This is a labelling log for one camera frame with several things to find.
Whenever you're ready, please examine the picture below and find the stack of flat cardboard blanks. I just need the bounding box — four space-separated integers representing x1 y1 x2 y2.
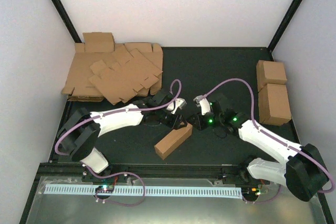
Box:
61 42 163 104

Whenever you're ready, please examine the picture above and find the loose top cardboard blank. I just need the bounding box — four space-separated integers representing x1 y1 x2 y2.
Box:
89 46 163 104

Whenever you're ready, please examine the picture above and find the metal base plate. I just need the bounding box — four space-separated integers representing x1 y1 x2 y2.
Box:
26 179 326 223

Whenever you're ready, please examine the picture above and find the black corner frame post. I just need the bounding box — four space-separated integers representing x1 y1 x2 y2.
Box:
51 0 82 43
267 0 303 52

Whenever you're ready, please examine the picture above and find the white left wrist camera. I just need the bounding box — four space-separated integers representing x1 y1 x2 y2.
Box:
166 98 186 114

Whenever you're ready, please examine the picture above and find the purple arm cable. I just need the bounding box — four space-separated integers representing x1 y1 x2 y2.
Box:
54 79 182 182
199 78 333 205

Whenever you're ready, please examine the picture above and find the light blue slotted cable duct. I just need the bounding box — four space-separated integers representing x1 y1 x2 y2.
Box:
44 184 242 199

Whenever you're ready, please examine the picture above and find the small folded cardboard box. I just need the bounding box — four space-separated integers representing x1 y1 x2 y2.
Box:
83 32 115 53

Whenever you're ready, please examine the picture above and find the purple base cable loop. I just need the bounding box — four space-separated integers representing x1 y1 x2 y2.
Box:
91 172 146 207

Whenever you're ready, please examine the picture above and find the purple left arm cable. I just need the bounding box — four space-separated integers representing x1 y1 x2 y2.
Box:
54 79 182 182

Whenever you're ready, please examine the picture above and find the black left corner frame post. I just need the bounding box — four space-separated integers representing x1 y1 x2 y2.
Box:
51 0 82 43

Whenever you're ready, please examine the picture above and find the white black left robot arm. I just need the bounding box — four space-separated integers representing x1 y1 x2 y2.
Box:
55 90 187 182

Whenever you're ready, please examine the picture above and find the black right corner frame post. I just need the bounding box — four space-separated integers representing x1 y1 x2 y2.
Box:
267 0 303 52

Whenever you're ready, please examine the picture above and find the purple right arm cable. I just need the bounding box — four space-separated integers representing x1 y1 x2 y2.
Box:
199 78 333 205

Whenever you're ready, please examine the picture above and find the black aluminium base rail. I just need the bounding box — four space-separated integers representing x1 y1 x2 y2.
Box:
35 163 247 184

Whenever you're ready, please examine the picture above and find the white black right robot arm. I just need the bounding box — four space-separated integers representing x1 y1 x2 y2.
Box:
188 96 330 201

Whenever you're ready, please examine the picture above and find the folded cardboard box front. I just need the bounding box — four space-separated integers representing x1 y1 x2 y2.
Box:
258 83 291 126

